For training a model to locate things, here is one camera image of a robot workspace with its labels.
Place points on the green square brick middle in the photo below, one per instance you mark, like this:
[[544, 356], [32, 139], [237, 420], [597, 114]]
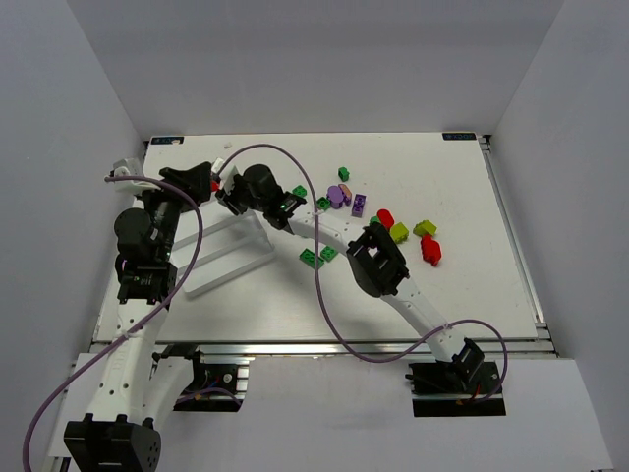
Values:
[[323, 204]]

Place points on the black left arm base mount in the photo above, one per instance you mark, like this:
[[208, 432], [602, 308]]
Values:
[[206, 374]]

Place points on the blue label sticker right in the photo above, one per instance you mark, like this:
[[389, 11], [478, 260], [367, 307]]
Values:
[[459, 136]]

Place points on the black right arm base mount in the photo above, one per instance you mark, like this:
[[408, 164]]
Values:
[[467, 387]]

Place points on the blue label sticker left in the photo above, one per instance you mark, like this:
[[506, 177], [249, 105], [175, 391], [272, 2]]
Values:
[[166, 140]]

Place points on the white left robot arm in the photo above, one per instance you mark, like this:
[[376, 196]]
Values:
[[119, 431]]

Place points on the green square brick upper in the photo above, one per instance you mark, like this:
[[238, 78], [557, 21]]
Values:
[[300, 191]]

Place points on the lime lego brick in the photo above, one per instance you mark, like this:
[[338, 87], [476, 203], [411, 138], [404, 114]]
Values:
[[424, 227], [399, 233]]

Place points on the white divided sorting tray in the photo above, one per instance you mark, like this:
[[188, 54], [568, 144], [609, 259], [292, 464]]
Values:
[[231, 246]]

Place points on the green flat long brick lower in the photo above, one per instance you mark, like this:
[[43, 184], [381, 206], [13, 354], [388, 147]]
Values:
[[311, 259]]

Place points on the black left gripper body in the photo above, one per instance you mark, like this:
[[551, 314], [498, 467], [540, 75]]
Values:
[[173, 182]]

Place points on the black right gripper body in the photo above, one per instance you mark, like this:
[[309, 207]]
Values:
[[231, 198]]

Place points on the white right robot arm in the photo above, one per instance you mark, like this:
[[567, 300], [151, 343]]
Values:
[[377, 264]]

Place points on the green flat square brick lower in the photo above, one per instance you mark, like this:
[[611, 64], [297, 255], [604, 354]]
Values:
[[328, 253]]

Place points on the blue label sticker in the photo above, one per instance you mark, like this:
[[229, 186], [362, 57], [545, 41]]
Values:
[[459, 136], [166, 140]]

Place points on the green small brick top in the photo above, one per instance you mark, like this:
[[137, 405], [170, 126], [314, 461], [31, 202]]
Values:
[[343, 174]]

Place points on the lime lego brick right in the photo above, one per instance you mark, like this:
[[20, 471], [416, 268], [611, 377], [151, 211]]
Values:
[[424, 227]]

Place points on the red rounded lego brick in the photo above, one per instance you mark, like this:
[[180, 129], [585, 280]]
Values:
[[385, 218]]

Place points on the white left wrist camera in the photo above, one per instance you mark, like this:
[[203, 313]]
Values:
[[128, 174]]

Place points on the purple rounded lego stack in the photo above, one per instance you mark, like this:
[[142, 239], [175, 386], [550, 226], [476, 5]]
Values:
[[339, 196]]

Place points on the red long lego brick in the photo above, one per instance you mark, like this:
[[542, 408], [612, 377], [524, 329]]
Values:
[[431, 250]]

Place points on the purple flat lego brick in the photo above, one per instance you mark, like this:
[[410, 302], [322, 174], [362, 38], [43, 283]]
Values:
[[358, 205]]

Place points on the lime lego brick left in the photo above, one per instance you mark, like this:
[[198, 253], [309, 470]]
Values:
[[399, 233]]

